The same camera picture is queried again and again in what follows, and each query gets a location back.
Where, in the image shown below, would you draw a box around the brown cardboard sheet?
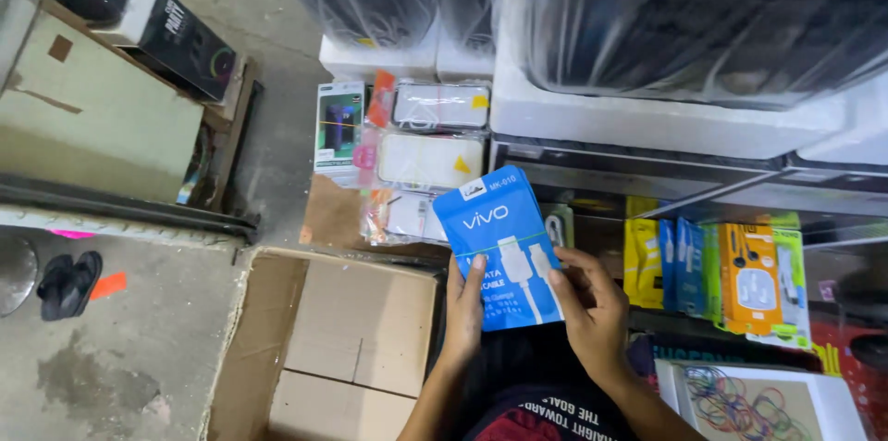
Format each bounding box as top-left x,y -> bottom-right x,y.
299,173 -> 452,263

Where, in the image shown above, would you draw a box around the bundle of blue cable packets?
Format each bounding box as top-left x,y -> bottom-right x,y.
432,165 -> 567,333

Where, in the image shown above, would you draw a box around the orange paper scrap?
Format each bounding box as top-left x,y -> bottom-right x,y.
89,272 -> 129,302

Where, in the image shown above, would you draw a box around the yellow accessory packets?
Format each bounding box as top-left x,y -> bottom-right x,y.
622,196 -> 665,311

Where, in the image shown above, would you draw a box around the large white foam block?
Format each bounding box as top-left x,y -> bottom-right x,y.
490,38 -> 888,166

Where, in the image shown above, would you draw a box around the heap of coloured rubber bands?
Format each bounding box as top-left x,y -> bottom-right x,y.
683,366 -> 814,441

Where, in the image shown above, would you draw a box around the clear packet with white cable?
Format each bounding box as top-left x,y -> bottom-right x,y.
360,190 -> 450,247

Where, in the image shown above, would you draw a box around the dark printed flat box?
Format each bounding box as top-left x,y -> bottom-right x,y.
626,331 -> 824,378

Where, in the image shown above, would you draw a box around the orange earphone box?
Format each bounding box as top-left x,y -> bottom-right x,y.
716,222 -> 785,336

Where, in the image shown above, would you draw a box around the large plastic-wrapped black speaker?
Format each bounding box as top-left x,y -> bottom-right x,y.
494,0 -> 888,113

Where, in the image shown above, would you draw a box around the person's black printed shirt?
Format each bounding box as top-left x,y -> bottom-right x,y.
430,319 -> 639,441

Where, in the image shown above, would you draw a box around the green rubber band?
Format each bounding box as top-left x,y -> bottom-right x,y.
454,230 -> 549,259

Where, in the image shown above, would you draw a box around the glass metal-framed showcase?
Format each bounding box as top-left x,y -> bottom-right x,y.
488,134 -> 888,251

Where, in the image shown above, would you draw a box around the clear phone case packet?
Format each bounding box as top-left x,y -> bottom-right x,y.
391,80 -> 493,131
376,129 -> 487,193

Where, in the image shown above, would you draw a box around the white shallow box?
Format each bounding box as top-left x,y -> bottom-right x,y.
654,358 -> 870,441

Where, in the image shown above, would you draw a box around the open brown cardboard box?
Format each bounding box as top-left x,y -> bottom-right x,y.
205,247 -> 442,441

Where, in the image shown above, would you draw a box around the white green screen protector box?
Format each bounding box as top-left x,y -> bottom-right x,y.
314,81 -> 367,176

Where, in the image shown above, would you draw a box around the person's right hand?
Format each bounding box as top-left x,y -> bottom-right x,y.
547,247 -> 634,388

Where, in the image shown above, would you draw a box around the black printed speaker box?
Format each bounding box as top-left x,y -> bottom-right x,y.
92,0 -> 238,103

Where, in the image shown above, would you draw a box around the round metal stool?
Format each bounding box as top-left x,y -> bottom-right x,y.
0,233 -> 40,318

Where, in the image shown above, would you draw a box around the person's left hand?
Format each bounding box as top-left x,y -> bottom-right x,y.
443,254 -> 488,360

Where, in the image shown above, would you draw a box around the green accessory packet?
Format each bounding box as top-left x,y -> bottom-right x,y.
699,222 -> 724,325

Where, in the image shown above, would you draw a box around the grey cable packet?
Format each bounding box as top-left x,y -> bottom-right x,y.
540,203 -> 576,252

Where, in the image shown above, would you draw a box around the blue accessory packets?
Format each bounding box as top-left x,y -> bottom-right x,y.
658,217 -> 706,319

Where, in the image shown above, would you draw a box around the pink small accessory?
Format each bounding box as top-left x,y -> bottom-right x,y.
351,143 -> 379,171

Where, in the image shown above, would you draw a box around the white green charger packet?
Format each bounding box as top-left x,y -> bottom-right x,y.
745,226 -> 813,351

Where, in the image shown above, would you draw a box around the orange small packet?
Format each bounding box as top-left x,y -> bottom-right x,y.
365,69 -> 397,129

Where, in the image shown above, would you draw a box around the red printed sheet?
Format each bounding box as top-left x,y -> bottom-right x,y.
808,319 -> 888,428

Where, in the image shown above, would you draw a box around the pair of black sandals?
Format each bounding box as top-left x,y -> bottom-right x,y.
36,251 -> 104,323

